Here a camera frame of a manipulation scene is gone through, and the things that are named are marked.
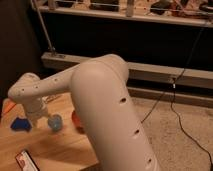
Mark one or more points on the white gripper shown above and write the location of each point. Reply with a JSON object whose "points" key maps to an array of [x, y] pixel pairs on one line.
{"points": [[35, 110]]}

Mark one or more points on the orange marker pen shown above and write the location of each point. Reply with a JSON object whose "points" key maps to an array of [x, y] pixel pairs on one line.
{"points": [[8, 107]]}

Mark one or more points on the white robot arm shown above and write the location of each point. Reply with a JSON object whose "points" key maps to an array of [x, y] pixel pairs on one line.
{"points": [[103, 104]]}

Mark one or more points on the blue cloth piece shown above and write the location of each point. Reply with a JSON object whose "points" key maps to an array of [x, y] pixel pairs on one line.
{"points": [[21, 124]]}

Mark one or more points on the blue ceramic cup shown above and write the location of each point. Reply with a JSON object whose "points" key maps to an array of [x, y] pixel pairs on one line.
{"points": [[55, 122]]}

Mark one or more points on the orange ceramic bowl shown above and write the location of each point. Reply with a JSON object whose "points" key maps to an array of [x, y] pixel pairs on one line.
{"points": [[76, 122]]}

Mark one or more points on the red white card box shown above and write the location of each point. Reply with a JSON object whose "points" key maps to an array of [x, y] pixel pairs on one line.
{"points": [[25, 161]]}

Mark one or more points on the metal stand pole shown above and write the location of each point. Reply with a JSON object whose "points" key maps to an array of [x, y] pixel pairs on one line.
{"points": [[51, 48]]}

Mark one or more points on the wooden shelf with clutter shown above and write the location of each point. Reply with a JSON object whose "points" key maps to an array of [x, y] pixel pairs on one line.
{"points": [[129, 12]]}

